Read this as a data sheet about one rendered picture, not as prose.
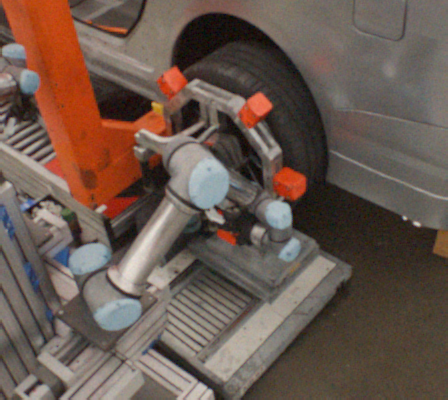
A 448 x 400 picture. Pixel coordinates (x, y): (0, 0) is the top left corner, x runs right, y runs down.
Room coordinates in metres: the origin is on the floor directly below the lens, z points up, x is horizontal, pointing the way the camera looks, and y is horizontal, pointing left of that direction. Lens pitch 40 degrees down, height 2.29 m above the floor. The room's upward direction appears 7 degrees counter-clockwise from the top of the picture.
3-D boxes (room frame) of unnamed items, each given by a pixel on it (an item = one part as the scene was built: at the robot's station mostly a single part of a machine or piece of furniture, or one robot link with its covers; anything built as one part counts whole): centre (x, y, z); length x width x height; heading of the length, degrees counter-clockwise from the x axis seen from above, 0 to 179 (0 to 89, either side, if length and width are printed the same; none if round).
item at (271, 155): (1.82, 0.00, 0.85); 0.54 x 0.07 x 0.54; 43
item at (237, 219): (1.44, -0.04, 0.86); 0.12 x 0.08 x 0.09; 43
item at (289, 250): (1.32, -0.15, 0.85); 0.11 x 0.08 x 0.09; 43
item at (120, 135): (2.29, 0.33, 0.69); 0.52 x 0.17 x 0.35; 133
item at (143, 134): (1.81, 0.16, 1.03); 0.19 x 0.18 x 0.11; 133
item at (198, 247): (1.98, -0.09, 0.13); 0.50 x 0.36 x 0.10; 43
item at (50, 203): (1.94, 0.75, 0.51); 0.20 x 0.14 x 0.13; 41
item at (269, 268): (1.94, -0.12, 0.32); 0.40 x 0.30 x 0.28; 43
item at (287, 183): (1.60, -0.22, 0.85); 0.09 x 0.08 x 0.07; 43
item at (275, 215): (1.34, -0.14, 0.95); 0.11 x 0.08 x 0.11; 26
